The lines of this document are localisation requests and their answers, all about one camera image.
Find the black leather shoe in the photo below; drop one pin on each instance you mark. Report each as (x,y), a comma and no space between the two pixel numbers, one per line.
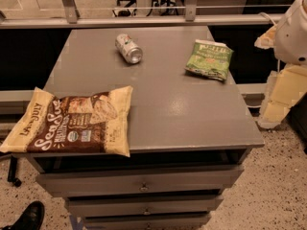
(31,218)

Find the bottom grey drawer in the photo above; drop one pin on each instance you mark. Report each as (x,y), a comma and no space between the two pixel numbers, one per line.
(147,222)

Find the silver 7up can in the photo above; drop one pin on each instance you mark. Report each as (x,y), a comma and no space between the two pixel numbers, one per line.
(131,52)

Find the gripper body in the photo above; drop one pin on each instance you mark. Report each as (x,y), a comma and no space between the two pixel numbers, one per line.
(292,37)

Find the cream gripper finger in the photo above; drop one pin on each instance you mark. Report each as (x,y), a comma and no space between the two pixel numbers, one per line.
(267,39)
(274,108)

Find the grey drawer cabinet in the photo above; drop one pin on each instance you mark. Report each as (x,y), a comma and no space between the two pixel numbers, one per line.
(176,119)

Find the green chip bag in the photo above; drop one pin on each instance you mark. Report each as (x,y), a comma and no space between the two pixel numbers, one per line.
(210,59)

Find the top grey drawer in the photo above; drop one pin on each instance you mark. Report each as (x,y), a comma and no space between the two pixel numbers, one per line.
(144,181)

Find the metal railing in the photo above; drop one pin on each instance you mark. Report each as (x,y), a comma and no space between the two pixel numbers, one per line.
(43,14)

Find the brown Sea Salt chip bag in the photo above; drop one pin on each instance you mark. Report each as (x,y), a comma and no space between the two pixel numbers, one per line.
(98,123)

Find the grey drawer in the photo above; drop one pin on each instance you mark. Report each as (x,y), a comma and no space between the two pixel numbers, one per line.
(144,181)
(147,222)
(144,206)

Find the black office chair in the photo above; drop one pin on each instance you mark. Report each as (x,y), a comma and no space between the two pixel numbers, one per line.
(126,8)

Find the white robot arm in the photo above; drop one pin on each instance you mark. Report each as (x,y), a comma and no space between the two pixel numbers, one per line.
(291,36)

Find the middle grey drawer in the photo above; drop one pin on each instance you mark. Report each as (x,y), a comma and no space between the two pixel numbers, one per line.
(144,206)

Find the black stand leg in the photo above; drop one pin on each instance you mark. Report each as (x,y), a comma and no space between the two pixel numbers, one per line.
(16,182)

